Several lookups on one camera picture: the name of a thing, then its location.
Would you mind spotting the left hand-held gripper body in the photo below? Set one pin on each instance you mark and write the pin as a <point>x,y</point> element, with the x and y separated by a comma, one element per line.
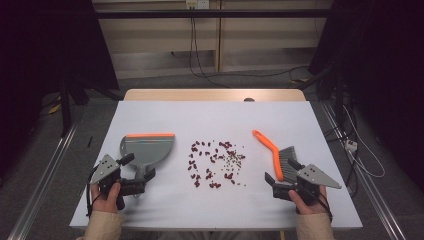
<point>106,168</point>

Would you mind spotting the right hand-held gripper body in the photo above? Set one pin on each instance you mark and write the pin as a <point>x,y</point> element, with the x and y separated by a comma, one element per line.
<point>315,176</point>

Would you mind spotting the orange brush with grey bristles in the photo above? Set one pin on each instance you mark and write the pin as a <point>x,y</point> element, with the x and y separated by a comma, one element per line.
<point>276,156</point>

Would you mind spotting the grey dustpan with orange edge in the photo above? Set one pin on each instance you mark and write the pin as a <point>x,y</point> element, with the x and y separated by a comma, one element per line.
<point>150,150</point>

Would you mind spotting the small green beans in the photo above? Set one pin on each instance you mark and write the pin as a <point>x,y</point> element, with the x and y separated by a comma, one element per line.
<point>235,161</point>

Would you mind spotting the red beans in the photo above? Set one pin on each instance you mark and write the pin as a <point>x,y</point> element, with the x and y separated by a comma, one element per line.
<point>200,160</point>

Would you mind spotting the person's right hand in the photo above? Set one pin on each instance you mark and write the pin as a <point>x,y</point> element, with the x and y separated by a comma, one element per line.
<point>311,209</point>

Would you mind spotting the person's left hand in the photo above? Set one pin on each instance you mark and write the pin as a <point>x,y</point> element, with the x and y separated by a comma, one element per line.
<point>106,204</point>

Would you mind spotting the small black floor item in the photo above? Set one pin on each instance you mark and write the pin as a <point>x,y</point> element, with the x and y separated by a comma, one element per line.
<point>90,141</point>

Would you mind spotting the white power strip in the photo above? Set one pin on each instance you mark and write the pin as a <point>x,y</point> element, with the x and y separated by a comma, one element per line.
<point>351,145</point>

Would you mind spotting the black metal stand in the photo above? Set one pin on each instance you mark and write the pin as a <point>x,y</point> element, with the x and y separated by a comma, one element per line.
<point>65,106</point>
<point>338,96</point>

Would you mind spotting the yellow floor tape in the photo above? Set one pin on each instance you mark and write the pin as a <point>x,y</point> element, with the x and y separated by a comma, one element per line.
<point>55,108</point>

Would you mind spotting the person's grey trousers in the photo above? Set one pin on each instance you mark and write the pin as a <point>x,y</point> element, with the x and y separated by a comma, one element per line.
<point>216,236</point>

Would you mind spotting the white table mat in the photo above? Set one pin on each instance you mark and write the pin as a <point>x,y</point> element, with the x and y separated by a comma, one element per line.
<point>213,120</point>

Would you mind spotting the wooden table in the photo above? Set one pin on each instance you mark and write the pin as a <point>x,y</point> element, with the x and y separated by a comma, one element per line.
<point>186,94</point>

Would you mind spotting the black curtain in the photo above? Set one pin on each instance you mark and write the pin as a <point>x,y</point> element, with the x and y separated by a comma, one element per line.
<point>383,66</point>

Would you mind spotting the black horizontal bar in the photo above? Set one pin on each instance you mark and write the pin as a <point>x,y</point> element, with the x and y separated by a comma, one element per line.
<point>213,13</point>

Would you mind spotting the aluminium floor rail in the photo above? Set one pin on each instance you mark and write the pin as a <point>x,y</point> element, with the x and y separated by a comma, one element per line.
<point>40,186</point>
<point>373,193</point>

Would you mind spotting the white wall socket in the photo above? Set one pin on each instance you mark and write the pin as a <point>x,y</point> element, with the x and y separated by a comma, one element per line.
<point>197,4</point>

